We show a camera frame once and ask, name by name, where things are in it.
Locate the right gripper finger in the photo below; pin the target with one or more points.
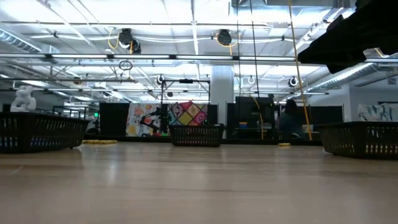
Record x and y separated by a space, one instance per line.
335 53

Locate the black plastic mesh basket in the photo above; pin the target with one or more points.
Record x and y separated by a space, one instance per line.
40 133
357 140
196 137

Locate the black background robot arm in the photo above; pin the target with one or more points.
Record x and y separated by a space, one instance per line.
163 118

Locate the patterned cloth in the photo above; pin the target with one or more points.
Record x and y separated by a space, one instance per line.
377 112

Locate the person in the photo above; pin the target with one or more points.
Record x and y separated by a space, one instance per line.
290 123

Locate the small blue orange box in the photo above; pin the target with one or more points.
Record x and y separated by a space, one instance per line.
243 125

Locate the colourful patchwork cloth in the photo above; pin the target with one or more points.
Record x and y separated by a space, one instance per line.
186 118

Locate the black aluminium table frame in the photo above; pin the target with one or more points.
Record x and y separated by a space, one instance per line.
248 141

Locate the long ceiling light rail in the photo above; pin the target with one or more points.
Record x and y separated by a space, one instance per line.
202 57

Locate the black metal rig frame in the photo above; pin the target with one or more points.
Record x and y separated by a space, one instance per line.
186 81

